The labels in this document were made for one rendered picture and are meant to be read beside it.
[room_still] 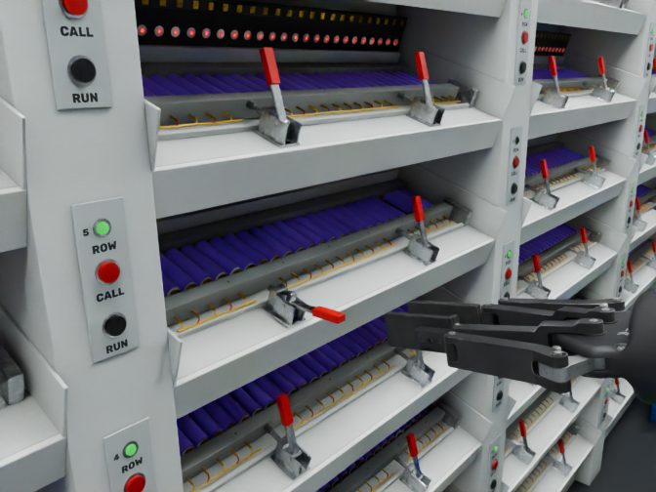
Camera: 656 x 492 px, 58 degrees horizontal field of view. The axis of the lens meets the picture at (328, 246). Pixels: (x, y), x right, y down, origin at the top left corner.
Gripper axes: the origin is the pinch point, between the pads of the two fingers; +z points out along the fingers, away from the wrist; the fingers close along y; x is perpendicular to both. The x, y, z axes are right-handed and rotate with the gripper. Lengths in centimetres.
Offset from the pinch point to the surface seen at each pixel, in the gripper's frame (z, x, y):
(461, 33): 18, 30, 45
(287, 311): 17.2, 0.3, -0.9
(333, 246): 22.1, 4.2, 13.0
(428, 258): 16.9, -0.3, 25.8
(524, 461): 28, -56, 69
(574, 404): 27, -55, 96
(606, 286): 23, -29, 115
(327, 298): 18.6, -0.6, 6.9
